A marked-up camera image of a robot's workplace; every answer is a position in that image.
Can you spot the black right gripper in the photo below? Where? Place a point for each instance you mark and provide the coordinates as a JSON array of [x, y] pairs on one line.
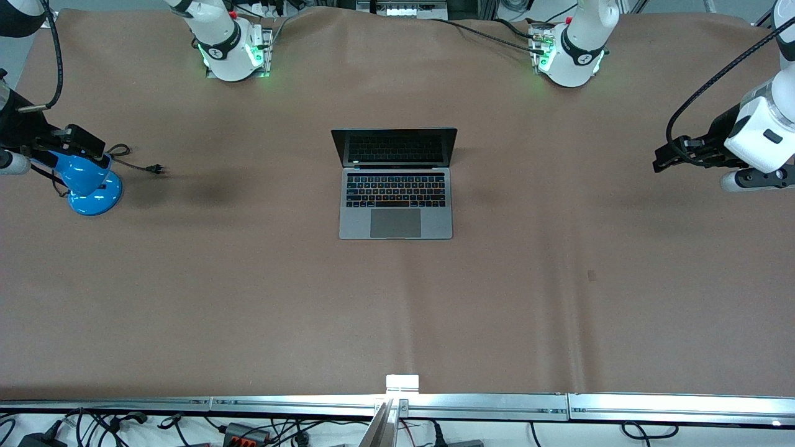
[[20, 129]]

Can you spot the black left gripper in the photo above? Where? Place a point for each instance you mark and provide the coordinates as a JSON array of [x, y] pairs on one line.
[[719, 133]]

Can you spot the grey laptop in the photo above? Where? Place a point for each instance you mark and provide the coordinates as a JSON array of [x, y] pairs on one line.
[[395, 205]]

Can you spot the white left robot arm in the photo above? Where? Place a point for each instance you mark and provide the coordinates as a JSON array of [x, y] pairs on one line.
[[577, 56]]

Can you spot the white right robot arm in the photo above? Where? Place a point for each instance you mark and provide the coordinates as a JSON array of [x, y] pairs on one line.
[[223, 37]]

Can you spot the blue desk lamp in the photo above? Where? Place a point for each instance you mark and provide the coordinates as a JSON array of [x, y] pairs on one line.
[[93, 198]]

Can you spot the brown table mat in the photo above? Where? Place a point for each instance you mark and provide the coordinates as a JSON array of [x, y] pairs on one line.
[[248, 298]]

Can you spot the silver metal device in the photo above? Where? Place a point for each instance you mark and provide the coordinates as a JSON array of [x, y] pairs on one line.
[[413, 9]]

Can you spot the black orange power adapter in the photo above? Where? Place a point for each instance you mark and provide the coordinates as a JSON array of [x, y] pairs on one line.
[[245, 432]]

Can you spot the aluminium profile strut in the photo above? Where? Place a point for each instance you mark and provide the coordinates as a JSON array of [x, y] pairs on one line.
[[382, 428]]

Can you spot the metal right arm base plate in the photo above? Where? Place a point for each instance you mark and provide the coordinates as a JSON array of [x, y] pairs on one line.
[[266, 43]]

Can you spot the aluminium table edge rail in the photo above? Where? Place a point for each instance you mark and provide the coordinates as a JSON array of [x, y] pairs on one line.
[[292, 405], [484, 406], [105, 405], [683, 410]]

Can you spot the white metal bracket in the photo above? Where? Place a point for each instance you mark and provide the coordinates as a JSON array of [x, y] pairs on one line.
[[402, 383]]

